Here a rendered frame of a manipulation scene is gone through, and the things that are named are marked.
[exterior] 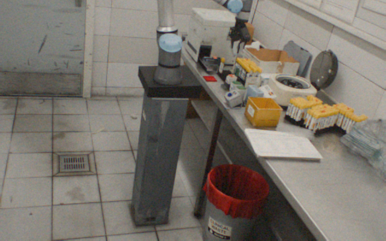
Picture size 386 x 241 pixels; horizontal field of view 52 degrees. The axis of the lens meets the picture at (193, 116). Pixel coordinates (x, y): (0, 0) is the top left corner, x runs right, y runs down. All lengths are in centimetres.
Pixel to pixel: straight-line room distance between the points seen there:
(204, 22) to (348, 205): 146
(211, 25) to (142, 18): 136
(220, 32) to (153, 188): 107
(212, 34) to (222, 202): 107
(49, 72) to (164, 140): 193
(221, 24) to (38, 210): 162
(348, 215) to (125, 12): 282
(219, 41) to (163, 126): 77
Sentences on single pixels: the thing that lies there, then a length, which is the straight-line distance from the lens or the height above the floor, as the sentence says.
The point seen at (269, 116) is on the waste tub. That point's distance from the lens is 197.
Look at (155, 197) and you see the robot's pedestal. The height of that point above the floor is 22.
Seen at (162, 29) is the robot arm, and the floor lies 118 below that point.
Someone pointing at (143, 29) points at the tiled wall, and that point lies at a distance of 388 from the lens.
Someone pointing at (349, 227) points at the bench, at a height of 88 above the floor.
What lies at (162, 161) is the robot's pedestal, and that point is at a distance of 228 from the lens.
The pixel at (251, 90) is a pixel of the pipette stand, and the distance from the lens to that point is 215.
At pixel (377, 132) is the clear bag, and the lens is 199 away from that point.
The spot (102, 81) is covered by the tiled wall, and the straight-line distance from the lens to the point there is 401.
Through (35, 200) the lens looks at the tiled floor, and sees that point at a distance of 274.
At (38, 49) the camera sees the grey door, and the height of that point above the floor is 47.
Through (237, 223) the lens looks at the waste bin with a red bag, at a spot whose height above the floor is 26.
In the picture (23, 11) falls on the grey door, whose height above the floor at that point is 79.
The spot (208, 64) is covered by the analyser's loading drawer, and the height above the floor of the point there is 92.
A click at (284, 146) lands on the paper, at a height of 89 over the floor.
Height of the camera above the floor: 175
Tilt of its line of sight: 27 degrees down
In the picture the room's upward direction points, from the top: 10 degrees clockwise
